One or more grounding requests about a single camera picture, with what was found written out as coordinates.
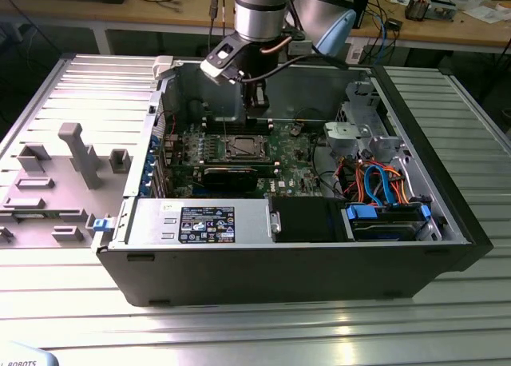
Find grey parts rack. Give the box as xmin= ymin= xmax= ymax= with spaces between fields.
xmin=0 ymin=120 xmax=135 ymax=250

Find black camera cable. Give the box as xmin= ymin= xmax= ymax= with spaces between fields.
xmin=239 ymin=52 xmax=349 ymax=83

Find blue flat data wire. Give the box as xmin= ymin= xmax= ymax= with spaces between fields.
xmin=363 ymin=164 xmax=396 ymax=207

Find pale blue teach pendant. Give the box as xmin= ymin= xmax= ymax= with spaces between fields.
xmin=0 ymin=340 xmax=61 ymax=366

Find hard disk in blue carrier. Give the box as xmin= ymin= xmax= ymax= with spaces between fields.
xmin=341 ymin=201 xmax=433 ymax=242

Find grey electronics box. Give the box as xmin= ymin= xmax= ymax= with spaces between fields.
xmin=430 ymin=0 xmax=458 ymax=23

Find thin black cable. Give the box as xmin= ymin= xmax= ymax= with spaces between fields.
xmin=294 ymin=107 xmax=327 ymax=124

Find brown and black gadget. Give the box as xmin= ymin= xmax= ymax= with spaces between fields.
xmin=404 ymin=0 xmax=431 ymax=22

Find black graphics card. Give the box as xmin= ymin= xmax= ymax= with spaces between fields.
xmin=202 ymin=165 xmax=259 ymax=193

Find hanging black cable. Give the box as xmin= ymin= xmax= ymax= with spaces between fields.
xmin=207 ymin=0 xmax=228 ymax=54

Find blue plastic latch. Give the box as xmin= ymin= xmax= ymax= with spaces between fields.
xmin=91 ymin=217 xmax=116 ymax=235

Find grey metal drive cage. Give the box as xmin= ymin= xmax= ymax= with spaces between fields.
xmin=322 ymin=80 xmax=404 ymax=161

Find copper coloured hose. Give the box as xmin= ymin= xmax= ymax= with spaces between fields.
xmin=259 ymin=36 xmax=293 ymax=57

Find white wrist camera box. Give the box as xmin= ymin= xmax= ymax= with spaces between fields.
xmin=199 ymin=36 xmax=245 ymax=86

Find black rear fan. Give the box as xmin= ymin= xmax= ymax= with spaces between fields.
xmin=186 ymin=97 xmax=211 ymax=123

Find red and orange wire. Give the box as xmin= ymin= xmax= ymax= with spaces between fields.
xmin=341 ymin=157 xmax=366 ymax=205

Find black and grey PC case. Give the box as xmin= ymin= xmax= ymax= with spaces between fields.
xmin=90 ymin=54 xmax=494 ymax=308

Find tall black box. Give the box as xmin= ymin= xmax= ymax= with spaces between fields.
xmin=353 ymin=0 xmax=375 ymax=30

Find white paper sheets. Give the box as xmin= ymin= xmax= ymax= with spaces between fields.
xmin=462 ymin=4 xmax=511 ymax=23

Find silver power supply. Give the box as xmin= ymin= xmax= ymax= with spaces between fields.
xmin=126 ymin=197 xmax=273 ymax=247

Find pale grey case latch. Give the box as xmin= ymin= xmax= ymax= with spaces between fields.
xmin=153 ymin=55 xmax=176 ymax=82

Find green motherboard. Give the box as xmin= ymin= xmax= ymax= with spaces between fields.
xmin=158 ymin=116 xmax=323 ymax=201

